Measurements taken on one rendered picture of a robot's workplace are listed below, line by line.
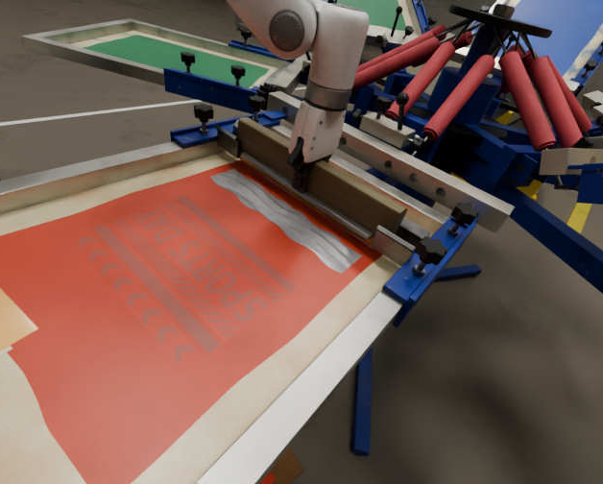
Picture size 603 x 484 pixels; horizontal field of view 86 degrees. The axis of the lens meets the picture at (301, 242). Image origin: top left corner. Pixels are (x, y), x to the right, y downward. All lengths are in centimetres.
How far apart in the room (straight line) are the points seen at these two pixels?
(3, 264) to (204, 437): 37
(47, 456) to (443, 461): 140
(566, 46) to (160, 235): 205
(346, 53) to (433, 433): 144
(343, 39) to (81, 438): 57
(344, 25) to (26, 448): 61
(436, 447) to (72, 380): 140
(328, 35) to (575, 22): 193
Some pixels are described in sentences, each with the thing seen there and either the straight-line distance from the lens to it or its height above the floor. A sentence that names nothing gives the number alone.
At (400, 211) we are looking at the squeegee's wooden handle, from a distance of 57.
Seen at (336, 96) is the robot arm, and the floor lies 119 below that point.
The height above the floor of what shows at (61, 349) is 96.
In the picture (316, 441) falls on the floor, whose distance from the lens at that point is 144.
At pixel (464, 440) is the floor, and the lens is 170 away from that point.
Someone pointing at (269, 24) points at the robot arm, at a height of 127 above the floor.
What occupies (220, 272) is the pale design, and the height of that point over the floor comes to 96.
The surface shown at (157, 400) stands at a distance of 42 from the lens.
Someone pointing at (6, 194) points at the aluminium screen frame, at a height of 99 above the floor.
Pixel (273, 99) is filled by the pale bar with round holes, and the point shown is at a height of 103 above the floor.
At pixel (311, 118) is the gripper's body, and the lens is 57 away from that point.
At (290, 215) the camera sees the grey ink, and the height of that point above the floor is 96.
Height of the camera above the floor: 134
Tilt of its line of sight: 40 degrees down
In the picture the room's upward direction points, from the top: 14 degrees clockwise
